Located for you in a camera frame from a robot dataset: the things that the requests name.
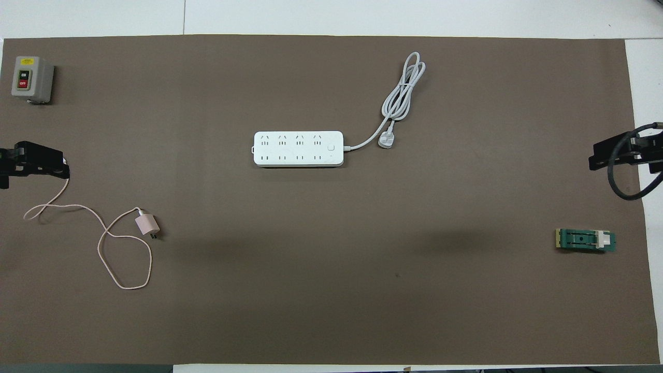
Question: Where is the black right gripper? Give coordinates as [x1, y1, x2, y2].
[588, 132, 663, 174]

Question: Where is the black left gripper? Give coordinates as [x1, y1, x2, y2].
[0, 141, 70, 190]

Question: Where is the pink charging cable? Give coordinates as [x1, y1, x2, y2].
[23, 165, 153, 290]

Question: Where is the pink charger plug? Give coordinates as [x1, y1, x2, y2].
[135, 212, 162, 240]

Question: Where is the white power strip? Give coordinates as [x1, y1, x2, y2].
[253, 131, 344, 168]

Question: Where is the brown table mat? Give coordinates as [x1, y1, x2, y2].
[0, 35, 648, 366]

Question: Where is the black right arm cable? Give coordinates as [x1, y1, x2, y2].
[607, 123, 663, 201]

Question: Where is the grey push-button switch box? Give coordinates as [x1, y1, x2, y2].
[11, 56, 55, 104]

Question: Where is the green knife switch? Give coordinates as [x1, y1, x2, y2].
[555, 228, 617, 254]

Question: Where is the white power strip cord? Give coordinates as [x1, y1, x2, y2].
[343, 52, 426, 152]

